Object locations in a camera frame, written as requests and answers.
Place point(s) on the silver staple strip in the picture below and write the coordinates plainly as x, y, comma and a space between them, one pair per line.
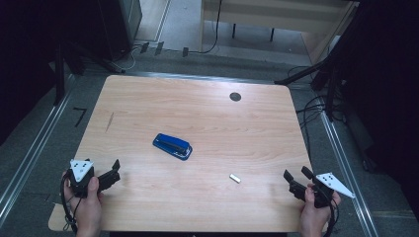
235, 178

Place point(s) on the person's left hand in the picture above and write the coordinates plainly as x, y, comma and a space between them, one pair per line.
86, 210

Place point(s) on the blue stapler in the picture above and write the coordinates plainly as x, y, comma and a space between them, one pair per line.
172, 146

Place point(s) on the light wooden bench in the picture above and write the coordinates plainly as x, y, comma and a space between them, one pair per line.
280, 15

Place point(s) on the black metal stand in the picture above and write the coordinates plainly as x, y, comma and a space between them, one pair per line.
329, 69
60, 72

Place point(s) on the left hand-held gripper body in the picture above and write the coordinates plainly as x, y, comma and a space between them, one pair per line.
80, 179

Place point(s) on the black power plug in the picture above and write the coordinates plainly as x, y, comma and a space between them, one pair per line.
159, 48
144, 47
185, 52

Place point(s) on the black cabinet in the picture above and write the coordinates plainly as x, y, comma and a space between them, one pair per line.
118, 26

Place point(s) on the person's right hand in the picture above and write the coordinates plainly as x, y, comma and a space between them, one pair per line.
314, 220

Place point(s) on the dark round table grommet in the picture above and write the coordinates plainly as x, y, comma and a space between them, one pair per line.
235, 96

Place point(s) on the metal floor rail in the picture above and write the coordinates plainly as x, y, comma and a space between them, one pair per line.
34, 148
346, 171

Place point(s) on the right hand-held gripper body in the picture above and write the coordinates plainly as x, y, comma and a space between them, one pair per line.
324, 189

